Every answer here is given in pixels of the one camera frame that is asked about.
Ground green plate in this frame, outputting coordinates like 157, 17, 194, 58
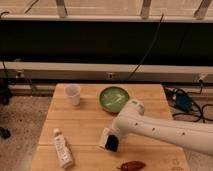
99, 86, 130, 113

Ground blue power adapter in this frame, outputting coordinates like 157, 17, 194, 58
175, 94, 192, 111

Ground dried red chili pepper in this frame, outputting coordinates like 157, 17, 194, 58
119, 161, 146, 171

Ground black hanging cable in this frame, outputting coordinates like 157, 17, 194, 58
124, 12, 165, 83

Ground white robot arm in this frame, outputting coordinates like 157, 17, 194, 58
111, 99, 213, 156

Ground translucent plastic cup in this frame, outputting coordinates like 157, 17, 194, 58
64, 84, 81, 106

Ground white plastic bottle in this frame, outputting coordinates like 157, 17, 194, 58
53, 128, 74, 169

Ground black floor cables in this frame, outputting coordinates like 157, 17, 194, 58
164, 87, 213, 122

